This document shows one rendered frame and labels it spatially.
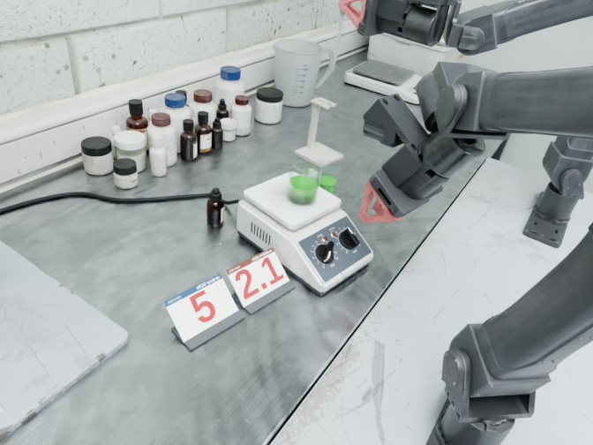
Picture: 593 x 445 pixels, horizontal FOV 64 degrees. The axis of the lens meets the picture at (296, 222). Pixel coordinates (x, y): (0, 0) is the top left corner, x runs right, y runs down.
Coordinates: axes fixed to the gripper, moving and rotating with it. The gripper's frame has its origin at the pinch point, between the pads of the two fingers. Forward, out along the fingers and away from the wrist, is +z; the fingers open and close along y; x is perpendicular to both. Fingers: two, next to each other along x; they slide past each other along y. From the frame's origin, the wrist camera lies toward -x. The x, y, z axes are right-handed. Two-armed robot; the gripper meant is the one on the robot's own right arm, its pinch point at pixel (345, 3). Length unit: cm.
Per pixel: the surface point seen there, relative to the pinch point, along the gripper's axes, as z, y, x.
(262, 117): 20.0, -0.7, 30.7
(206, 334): -23, 52, 32
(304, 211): -20.0, 30.2, 23.7
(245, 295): -22, 44, 31
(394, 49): 27, -72, 26
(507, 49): 3, -113, 25
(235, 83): 23.3, 5.7, 21.7
